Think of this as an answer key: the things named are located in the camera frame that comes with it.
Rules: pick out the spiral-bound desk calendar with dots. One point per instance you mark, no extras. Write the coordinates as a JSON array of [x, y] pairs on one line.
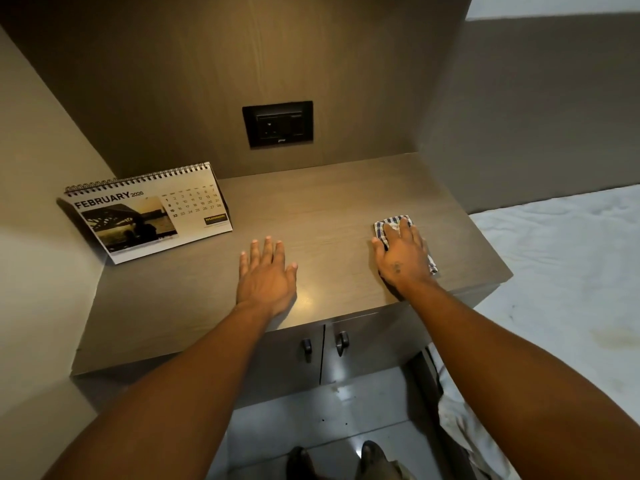
[[150, 214]]

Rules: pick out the person's right little finger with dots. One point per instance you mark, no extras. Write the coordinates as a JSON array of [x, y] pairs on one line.
[[423, 247]]

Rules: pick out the person's right thumb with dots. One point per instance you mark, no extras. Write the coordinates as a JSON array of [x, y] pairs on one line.
[[378, 250]]

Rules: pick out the person's left thumb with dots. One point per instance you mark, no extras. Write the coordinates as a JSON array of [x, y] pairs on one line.
[[292, 273]]

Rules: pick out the person's left forearm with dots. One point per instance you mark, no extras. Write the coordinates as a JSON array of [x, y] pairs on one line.
[[170, 394]]

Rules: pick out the brown wooden bedside cabinet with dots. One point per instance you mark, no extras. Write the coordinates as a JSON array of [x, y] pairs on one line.
[[330, 204]]

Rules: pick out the person's left hand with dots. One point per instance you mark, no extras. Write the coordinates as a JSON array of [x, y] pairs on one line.
[[265, 284]]

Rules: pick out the grey bed headboard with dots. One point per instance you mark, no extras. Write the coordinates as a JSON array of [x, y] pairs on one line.
[[540, 109]]

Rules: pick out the person's right middle finger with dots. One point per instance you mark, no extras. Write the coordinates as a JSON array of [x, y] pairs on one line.
[[404, 230]]

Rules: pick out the brown cabinet door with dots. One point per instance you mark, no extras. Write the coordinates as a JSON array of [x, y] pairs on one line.
[[285, 364], [375, 344]]

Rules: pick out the person's left middle finger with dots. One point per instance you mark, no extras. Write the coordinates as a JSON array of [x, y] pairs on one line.
[[267, 250]]

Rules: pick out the person's shoe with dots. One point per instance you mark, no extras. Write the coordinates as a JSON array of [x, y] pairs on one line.
[[299, 464], [374, 460]]

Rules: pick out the person's left little finger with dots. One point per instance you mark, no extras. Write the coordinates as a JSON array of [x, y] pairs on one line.
[[243, 263]]

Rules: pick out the checkered cleaning cloth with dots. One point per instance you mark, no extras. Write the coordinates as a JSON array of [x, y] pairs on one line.
[[381, 228]]

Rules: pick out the person's right shoe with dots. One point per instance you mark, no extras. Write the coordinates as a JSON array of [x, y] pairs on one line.
[[374, 460]]

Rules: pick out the white bed sheet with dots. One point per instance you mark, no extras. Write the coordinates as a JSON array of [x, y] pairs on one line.
[[560, 274]]

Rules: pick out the person's left shoe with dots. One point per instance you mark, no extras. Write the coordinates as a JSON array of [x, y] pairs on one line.
[[299, 464]]

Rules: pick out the person's right hand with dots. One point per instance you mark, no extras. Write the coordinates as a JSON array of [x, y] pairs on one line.
[[404, 267]]

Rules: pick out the person's right forearm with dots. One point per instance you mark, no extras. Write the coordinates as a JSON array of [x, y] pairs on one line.
[[510, 384]]

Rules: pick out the black wall socket plate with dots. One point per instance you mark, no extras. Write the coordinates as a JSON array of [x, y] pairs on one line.
[[278, 124]]

